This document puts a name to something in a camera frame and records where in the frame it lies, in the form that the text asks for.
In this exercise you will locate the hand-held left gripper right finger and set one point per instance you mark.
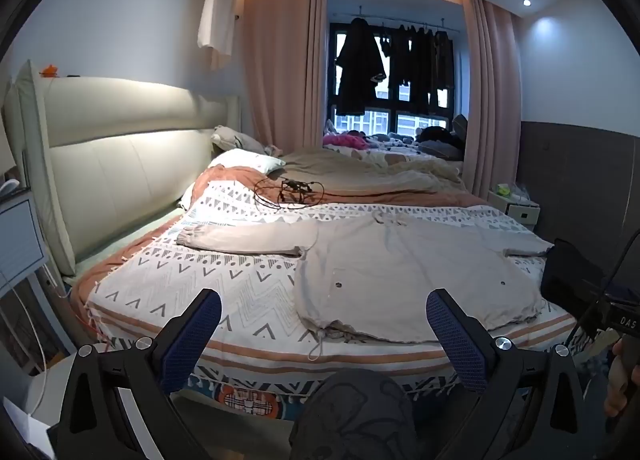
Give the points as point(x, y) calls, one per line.
point(457, 335)

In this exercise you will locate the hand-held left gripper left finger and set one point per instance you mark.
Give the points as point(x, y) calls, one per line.
point(192, 335)

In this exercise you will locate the beige jacket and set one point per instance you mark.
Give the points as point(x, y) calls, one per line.
point(400, 280)

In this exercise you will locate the row of dark hanging clothes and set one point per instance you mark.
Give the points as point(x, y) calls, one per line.
point(422, 65)

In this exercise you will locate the person's right hand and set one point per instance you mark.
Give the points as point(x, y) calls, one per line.
point(622, 380)

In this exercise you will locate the patterned geometric blanket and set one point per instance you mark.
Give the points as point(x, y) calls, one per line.
point(200, 280)

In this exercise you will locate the cartoon print rug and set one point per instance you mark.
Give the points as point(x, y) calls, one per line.
point(245, 397)

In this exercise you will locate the person's leg in patterned pants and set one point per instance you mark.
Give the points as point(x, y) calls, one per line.
point(350, 415)

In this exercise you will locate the white nightstand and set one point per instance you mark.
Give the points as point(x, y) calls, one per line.
point(517, 207)

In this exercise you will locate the green item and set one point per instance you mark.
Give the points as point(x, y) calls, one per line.
point(502, 188)

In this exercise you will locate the white pillow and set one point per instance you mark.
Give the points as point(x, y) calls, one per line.
point(245, 160)

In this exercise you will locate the cream padded headboard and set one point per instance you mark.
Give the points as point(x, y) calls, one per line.
point(125, 165)

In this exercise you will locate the beige duvet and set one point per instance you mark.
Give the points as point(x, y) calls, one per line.
point(350, 170)

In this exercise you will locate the grey-blue bedside table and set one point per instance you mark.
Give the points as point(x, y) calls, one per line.
point(20, 240)

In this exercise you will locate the grey pillow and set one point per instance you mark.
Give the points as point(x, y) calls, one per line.
point(235, 138)

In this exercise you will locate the spotted white cloth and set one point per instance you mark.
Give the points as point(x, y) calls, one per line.
point(395, 141)

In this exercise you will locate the grey cushion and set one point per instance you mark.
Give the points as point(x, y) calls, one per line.
point(459, 123)

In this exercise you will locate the pink cloth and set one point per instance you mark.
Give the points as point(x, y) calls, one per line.
point(345, 141)

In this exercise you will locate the window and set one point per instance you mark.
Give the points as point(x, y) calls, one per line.
point(380, 123)

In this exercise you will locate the black hanging jacket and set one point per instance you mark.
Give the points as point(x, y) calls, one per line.
point(357, 65)

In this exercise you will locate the orange toy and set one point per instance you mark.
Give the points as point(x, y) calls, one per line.
point(50, 70)

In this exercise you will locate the white hanging shirt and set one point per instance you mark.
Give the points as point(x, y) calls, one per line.
point(217, 5)

